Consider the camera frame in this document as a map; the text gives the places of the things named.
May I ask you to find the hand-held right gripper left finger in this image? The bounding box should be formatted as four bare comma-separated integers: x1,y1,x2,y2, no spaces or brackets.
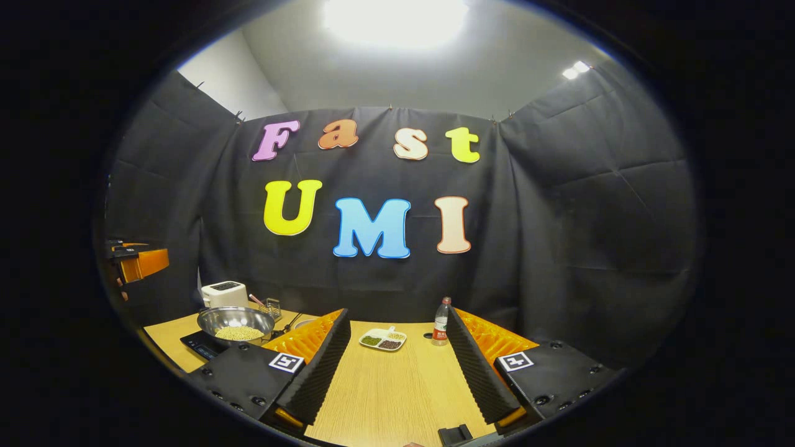
186,307,352,435

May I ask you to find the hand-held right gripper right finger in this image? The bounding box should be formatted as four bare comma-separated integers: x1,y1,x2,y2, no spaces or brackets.
445,306,619,435

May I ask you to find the pile of yellow soybeans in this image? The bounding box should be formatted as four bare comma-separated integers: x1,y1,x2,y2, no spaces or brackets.
214,326,265,341

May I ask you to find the black induction cooktop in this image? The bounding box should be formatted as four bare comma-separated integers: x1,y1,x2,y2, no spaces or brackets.
180,329,280,362

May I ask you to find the stainless steel pot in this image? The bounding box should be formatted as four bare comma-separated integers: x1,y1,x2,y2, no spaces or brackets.
197,306,276,346

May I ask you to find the clear plastic water bottle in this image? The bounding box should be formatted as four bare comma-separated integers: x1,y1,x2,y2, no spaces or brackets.
432,297,452,346

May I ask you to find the white divided dish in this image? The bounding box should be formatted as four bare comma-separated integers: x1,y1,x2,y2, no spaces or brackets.
358,326,407,352

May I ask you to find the white toaster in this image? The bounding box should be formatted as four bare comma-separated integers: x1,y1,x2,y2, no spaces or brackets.
200,281,249,309

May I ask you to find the large ceiling light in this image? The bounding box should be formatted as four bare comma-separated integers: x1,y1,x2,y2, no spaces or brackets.
323,0,470,50

